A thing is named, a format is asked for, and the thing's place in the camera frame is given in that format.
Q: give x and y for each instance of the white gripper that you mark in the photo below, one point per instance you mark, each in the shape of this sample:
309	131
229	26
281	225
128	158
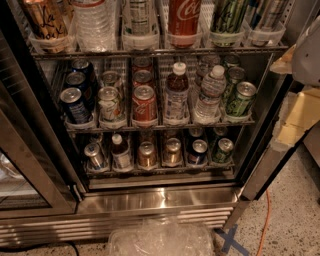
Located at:
307	56

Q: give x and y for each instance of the blue silver can top shelf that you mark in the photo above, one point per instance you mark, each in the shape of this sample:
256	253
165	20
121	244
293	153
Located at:
263	22

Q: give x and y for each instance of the open fridge door right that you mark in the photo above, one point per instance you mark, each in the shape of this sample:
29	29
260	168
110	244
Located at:
298	122

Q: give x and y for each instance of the rear green can middle shelf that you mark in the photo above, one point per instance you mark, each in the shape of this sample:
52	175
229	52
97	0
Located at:
231	60

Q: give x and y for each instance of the front green can middle shelf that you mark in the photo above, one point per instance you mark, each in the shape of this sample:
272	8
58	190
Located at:
240	99

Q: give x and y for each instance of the green LaCroix can top shelf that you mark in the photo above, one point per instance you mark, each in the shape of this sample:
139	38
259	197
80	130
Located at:
226	22

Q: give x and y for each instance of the rear water bottle middle shelf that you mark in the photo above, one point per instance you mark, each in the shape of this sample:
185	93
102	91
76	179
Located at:
205	66

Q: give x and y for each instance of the front water bottle middle shelf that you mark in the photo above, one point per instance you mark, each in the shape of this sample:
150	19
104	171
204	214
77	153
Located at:
212	87

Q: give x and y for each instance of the rear green can bottom shelf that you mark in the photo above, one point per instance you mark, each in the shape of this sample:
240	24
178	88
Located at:
216	134

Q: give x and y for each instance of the rear blue can bottom shelf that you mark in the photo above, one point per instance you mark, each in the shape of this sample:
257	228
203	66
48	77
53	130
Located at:
194	134

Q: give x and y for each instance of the front green can bottom shelf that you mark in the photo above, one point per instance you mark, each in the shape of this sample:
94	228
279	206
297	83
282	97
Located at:
223	151

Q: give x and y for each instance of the brown tea bottle middle shelf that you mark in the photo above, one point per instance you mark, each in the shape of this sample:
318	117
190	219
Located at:
176	95

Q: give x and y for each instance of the red Coca-Cola can top shelf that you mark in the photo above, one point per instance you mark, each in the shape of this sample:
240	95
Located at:
183	22

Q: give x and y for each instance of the front blue can bottom shelf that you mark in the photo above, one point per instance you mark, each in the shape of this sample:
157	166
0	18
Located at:
197	152

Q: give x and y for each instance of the stainless steel fridge cabinet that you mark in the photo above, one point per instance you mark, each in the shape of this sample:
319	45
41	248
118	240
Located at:
104	204

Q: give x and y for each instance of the rear red Coke can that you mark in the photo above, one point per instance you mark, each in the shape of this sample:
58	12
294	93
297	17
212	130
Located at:
142	63

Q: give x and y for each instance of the red coke can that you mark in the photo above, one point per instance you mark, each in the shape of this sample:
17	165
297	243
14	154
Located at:
142	63
143	77
144	103

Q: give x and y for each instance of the middle red Coke can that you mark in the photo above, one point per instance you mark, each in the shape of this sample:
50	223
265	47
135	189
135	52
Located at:
143	77

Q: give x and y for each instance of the front red Coke can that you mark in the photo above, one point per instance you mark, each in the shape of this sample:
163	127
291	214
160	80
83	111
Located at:
144	103

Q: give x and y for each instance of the white label bottle top shelf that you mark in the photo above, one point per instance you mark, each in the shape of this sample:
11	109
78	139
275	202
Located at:
139	25

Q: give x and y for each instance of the rear white green can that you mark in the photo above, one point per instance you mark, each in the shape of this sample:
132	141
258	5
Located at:
113	79

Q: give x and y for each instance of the white green can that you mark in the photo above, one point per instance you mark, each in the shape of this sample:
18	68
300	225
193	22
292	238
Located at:
109	103
113	79

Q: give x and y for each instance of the front white green can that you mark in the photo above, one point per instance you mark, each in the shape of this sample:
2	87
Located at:
109	103

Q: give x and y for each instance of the small tea bottle bottom shelf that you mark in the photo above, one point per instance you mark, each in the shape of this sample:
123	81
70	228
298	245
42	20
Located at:
120	151

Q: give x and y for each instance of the clear water bottle top shelf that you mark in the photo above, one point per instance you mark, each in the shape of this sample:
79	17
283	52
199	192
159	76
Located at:
95	25

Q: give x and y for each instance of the rear blue Pepsi can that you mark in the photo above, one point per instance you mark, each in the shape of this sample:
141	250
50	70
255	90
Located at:
86	67

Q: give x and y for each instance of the blue pepsi can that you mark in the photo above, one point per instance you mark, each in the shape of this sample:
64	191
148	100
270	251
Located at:
74	106
86	67
79	80

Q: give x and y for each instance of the middle blue Pepsi can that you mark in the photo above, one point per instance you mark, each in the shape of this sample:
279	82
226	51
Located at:
79	80

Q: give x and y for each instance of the silver can bottom shelf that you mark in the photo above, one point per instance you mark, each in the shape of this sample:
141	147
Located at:
95	156

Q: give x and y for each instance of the front blue Pepsi can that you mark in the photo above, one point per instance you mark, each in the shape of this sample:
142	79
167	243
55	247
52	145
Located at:
74	106

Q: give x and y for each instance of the orange LaCroix can top shelf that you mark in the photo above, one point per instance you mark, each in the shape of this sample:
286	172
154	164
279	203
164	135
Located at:
47	24

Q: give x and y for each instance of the glass fridge door left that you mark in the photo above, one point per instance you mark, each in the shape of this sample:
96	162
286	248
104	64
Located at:
30	182

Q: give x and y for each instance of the clear plastic bin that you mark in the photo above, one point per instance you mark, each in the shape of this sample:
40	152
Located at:
168	238

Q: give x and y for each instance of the top wire shelf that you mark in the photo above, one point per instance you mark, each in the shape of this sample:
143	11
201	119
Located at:
241	50

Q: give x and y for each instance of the wire shelf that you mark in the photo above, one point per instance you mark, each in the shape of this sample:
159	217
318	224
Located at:
110	172
97	128
241	50

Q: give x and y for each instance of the middle wire shelf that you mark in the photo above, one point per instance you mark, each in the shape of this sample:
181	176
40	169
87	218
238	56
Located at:
97	128

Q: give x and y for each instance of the bottom wire shelf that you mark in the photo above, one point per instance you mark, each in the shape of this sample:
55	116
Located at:
110	172

